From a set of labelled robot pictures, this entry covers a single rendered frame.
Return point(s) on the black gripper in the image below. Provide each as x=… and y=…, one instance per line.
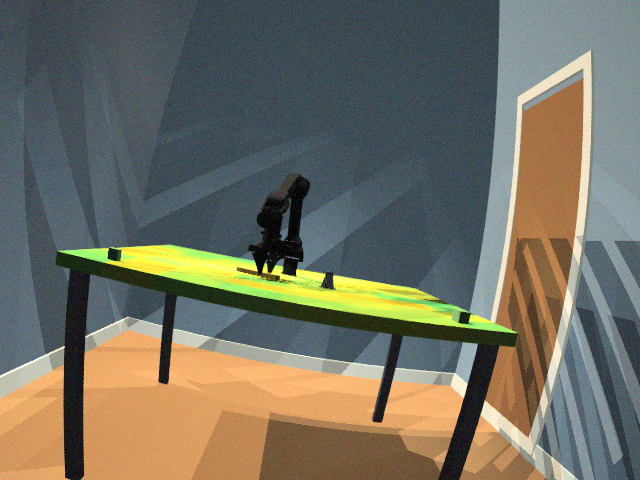
x=260, y=256

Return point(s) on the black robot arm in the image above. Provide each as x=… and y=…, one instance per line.
x=275, y=205

